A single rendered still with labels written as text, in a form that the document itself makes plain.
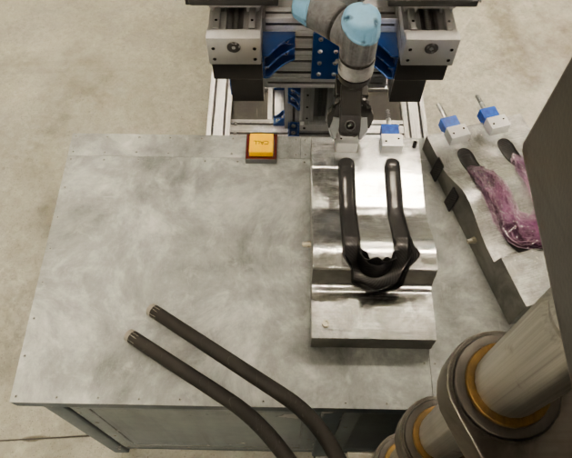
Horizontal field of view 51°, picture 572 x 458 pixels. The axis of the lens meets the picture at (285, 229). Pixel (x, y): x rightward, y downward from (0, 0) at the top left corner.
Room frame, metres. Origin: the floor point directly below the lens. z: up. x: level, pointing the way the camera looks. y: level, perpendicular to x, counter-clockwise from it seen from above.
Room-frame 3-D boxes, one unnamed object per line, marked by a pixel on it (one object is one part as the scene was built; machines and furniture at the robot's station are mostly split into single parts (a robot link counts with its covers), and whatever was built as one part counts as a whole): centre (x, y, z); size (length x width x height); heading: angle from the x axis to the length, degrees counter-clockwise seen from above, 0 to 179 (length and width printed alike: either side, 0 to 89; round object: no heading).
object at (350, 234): (0.67, -0.20, 0.92); 0.35 x 0.16 x 0.09; 179
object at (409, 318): (0.66, -0.19, 0.87); 0.50 x 0.26 x 0.14; 179
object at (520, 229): (0.74, -0.54, 0.90); 0.26 x 0.18 x 0.08; 16
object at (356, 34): (0.91, -0.14, 1.21); 0.09 x 0.08 x 0.11; 49
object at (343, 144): (0.93, -0.15, 0.90); 0.13 x 0.05 x 0.05; 179
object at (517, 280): (0.73, -0.55, 0.86); 0.50 x 0.26 x 0.11; 16
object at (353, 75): (0.91, -0.14, 1.13); 0.08 x 0.08 x 0.05
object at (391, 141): (0.93, -0.25, 0.89); 0.13 x 0.05 x 0.05; 179
